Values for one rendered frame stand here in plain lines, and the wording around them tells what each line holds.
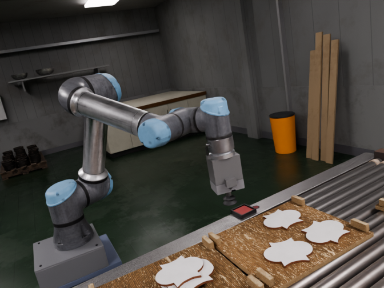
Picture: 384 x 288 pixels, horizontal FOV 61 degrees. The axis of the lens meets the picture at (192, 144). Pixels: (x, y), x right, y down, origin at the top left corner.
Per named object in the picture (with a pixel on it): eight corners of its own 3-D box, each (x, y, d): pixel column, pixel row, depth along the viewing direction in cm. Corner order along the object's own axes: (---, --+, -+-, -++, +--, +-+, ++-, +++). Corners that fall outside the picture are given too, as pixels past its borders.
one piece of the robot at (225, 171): (211, 151, 87) (220, 207, 91) (242, 144, 89) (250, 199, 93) (201, 144, 97) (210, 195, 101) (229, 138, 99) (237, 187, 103)
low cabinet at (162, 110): (212, 130, 716) (206, 91, 695) (110, 160, 624) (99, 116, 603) (178, 122, 879) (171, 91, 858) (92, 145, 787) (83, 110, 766)
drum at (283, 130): (304, 149, 481) (300, 111, 467) (285, 156, 467) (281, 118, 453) (286, 146, 514) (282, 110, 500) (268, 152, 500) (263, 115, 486)
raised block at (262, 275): (256, 277, 92) (254, 268, 91) (261, 274, 93) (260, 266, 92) (270, 288, 87) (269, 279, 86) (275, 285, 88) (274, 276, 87)
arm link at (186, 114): (155, 113, 95) (186, 111, 88) (178, 106, 103) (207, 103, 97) (160, 139, 96) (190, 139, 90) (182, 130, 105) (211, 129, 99)
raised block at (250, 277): (247, 283, 90) (245, 275, 89) (252, 280, 91) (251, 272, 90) (260, 296, 85) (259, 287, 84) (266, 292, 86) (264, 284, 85)
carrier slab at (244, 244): (207, 242, 117) (206, 238, 117) (292, 203, 134) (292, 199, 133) (273, 296, 86) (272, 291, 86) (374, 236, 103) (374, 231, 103)
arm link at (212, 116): (206, 97, 97) (232, 94, 92) (212, 133, 99) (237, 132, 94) (191, 102, 91) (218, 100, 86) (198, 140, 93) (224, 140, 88)
